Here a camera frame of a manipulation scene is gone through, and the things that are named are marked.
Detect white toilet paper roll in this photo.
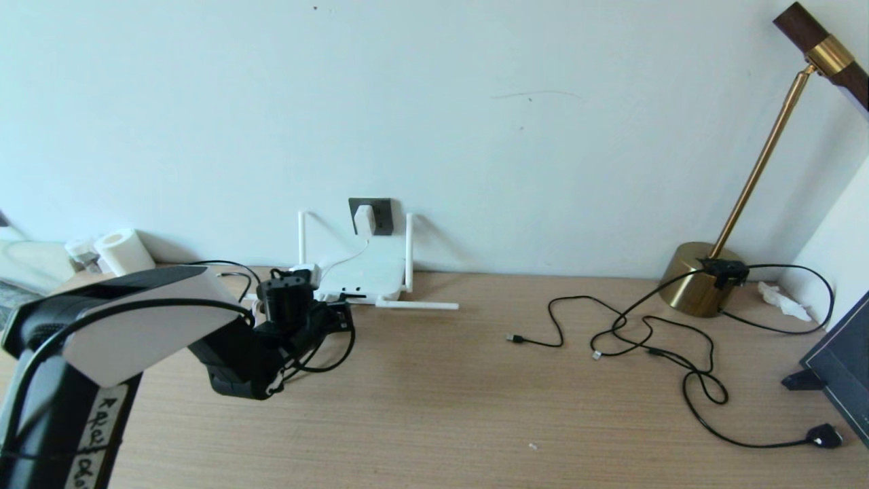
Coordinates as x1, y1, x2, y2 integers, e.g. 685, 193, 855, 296
95, 230, 156, 276

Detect black usb cable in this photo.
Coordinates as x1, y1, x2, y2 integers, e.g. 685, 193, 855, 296
506, 296, 629, 350

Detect black clip connector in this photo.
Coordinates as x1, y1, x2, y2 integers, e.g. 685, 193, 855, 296
696, 258, 750, 291

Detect white padded furniture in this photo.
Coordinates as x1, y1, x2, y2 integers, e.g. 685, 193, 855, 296
0, 239, 75, 293

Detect dark framed display panel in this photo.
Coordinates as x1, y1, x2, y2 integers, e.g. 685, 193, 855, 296
781, 291, 869, 450

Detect black lamp cables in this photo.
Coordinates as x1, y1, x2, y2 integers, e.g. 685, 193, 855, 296
682, 319, 845, 450

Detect brass desk lamp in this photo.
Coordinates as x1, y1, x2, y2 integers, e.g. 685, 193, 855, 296
657, 0, 869, 319

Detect crumpled white tissue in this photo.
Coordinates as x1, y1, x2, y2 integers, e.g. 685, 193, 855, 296
757, 282, 812, 323

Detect black lamp power cord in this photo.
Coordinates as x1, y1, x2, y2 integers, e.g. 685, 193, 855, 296
720, 264, 835, 336

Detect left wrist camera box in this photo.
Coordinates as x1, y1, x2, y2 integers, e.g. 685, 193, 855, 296
289, 264, 321, 291

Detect black cable with clear tip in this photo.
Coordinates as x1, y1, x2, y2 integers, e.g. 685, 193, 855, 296
591, 268, 731, 407

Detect white wifi router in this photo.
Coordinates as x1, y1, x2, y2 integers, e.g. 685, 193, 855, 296
299, 211, 460, 311

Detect grey wall socket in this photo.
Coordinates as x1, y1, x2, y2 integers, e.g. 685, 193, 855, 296
348, 198, 394, 236

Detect black ethernet cable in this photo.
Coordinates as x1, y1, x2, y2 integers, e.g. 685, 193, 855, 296
182, 260, 362, 310

